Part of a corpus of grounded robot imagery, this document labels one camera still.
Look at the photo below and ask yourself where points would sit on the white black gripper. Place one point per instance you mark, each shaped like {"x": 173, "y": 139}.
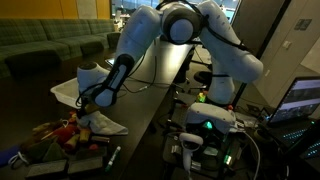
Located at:
{"x": 88, "y": 108}

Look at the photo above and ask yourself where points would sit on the white towel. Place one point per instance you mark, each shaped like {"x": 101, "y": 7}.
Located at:
{"x": 102, "y": 125}

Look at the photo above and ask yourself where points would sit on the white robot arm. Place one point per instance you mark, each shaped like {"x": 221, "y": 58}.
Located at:
{"x": 179, "y": 22}

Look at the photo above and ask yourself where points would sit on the yellow cup toy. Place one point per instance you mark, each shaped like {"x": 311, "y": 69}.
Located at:
{"x": 84, "y": 135}

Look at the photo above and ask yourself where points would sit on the white plastic bin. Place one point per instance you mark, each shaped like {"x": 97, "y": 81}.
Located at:
{"x": 67, "y": 92}

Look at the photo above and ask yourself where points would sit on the red plush toy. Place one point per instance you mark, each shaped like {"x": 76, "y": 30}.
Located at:
{"x": 65, "y": 133}

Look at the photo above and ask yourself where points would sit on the black eraser block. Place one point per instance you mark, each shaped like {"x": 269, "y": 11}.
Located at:
{"x": 47, "y": 170}
{"x": 85, "y": 166}

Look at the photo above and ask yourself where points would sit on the green plaid sofa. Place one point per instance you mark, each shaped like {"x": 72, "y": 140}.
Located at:
{"x": 69, "y": 38}

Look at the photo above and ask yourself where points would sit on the white VR controller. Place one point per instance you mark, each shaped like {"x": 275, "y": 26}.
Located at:
{"x": 190, "y": 143}

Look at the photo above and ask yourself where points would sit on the open laptop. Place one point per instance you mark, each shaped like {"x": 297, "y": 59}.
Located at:
{"x": 300, "y": 101}

